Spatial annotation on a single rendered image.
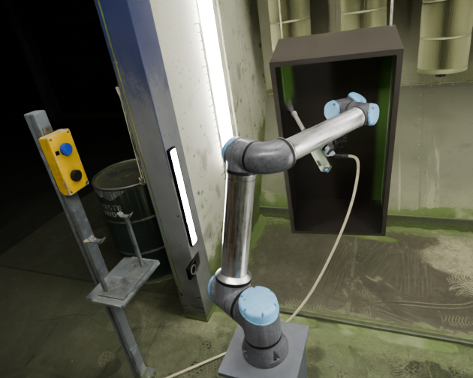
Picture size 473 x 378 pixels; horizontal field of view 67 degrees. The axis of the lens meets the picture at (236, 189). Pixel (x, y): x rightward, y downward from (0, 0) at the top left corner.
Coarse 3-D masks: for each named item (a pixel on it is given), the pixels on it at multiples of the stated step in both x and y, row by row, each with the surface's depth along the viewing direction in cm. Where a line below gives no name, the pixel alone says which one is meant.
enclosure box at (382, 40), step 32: (352, 32) 184; (384, 32) 176; (288, 64) 172; (320, 64) 203; (352, 64) 199; (384, 64) 196; (320, 96) 215; (384, 96) 207; (288, 128) 233; (384, 128) 220; (352, 160) 240; (384, 160) 230; (288, 192) 224; (320, 192) 263; (352, 192) 257; (384, 192) 230; (320, 224) 248; (352, 224) 243; (384, 224) 224
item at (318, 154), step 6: (294, 114) 209; (300, 126) 202; (318, 150) 186; (324, 150) 190; (318, 156) 184; (324, 156) 185; (330, 156) 190; (336, 156) 191; (342, 156) 193; (318, 162) 182; (324, 162) 180; (324, 168) 180; (330, 168) 181
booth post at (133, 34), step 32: (96, 0) 162; (128, 0) 157; (128, 32) 164; (128, 64) 172; (160, 64) 182; (128, 96) 180; (160, 96) 183; (160, 128) 184; (160, 160) 193; (160, 192) 204; (192, 192) 218; (160, 224) 217; (192, 256) 222; (192, 288) 235
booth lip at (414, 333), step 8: (280, 312) 243; (288, 312) 240; (304, 312) 237; (328, 320) 231; (336, 320) 228; (344, 320) 227; (352, 320) 226; (376, 328) 220; (384, 328) 218; (392, 328) 217; (400, 328) 216; (416, 336) 212; (424, 336) 210; (432, 336) 208; (440, 336) 207; (448, 336) 207; (464, 344) 203; (472, 344) 201
